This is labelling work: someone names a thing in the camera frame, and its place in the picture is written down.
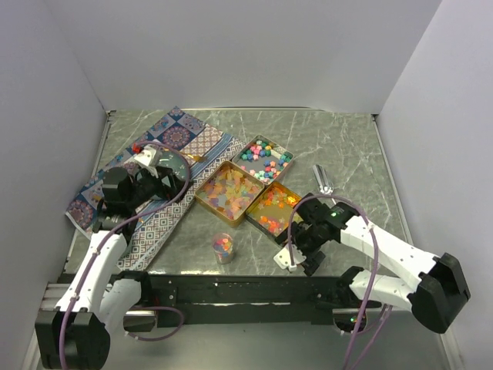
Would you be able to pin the gold tin of popsicle candies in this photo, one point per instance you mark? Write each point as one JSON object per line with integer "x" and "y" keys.
{"x": 228, "y": 192}

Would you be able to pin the gold fork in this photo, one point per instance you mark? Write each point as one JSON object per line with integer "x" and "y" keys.
{"x": 188, "y": 157}

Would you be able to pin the clear glass jar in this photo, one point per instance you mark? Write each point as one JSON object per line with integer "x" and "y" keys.
{"x": 223, "y": 248}

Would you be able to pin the dark tin of gummy candies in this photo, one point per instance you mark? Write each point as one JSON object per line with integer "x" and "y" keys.
{"x": 270, "y": 212}

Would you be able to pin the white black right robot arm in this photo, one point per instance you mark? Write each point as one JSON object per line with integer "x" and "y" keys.
{"x": 433, "y": 288}

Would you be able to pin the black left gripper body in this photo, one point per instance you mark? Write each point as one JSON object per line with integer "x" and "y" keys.
{"x": 145, "y": 187}

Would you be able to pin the teal ceramic plate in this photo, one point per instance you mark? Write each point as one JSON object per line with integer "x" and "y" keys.
{"x": 172, "y": 161}

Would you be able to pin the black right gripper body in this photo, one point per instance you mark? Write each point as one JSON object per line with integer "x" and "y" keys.
{"x": 308, "y": 241}

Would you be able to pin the aluminium rail frame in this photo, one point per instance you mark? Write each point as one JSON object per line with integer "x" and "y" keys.
{"x": 129, "y": 207}

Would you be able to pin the patterned paper placemat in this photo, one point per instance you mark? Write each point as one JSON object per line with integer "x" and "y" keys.
{"x": 177, "y": 130}

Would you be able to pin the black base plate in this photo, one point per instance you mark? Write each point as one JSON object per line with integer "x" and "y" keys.
{"x": 217, "y": 299}

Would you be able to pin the pink tin of star candies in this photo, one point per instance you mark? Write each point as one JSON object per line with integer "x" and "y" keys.
{"x": 264, "y": 159}

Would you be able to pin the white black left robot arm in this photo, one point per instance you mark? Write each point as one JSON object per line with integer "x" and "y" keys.
{"x": 76, "y": 333}

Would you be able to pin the metal scoop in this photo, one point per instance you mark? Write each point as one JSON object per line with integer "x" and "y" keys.
{"x": 325, "y": 186}

